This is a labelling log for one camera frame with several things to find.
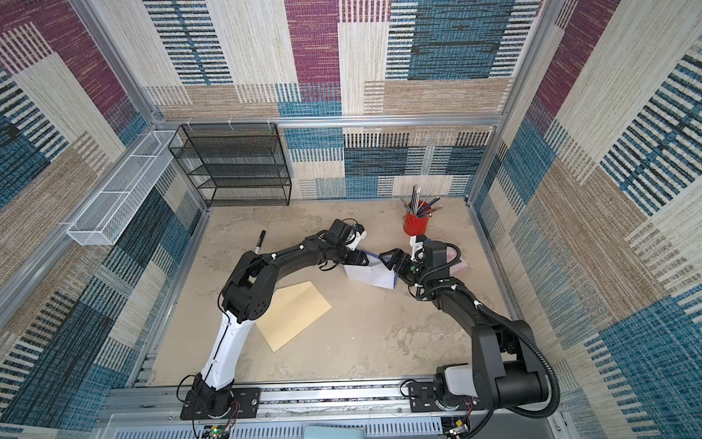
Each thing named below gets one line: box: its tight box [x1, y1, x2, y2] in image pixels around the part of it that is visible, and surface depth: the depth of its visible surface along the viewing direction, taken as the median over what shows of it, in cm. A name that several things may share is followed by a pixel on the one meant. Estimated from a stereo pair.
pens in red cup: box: [400, 183, 444, 218], surface depth 107 cm
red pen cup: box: [403, 213, 429, 236], surface depth 110 cm
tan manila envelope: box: [255, 280, 333, 354], surface depth 93 cm
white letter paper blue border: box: [342, 249, 398, 290], surface depth 94 cm
